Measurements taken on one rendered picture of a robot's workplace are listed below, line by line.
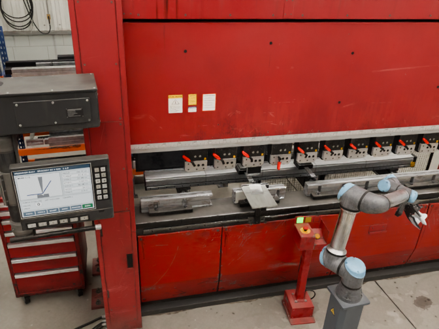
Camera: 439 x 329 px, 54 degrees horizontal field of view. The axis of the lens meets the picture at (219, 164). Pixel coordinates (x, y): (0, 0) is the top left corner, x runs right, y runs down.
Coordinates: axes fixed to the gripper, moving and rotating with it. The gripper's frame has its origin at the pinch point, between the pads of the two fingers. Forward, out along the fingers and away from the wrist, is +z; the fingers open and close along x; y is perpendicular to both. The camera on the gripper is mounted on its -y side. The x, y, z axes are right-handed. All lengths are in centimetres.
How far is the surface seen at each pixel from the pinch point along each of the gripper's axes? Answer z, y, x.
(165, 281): -56, -138, 95
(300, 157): -80, -27, 27
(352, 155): -68, 12, 30
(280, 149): -89, -40, 20
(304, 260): -22, -44, 73
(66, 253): -104, -196, 93
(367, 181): -52, 29, 55
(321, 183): -64, -9, 51
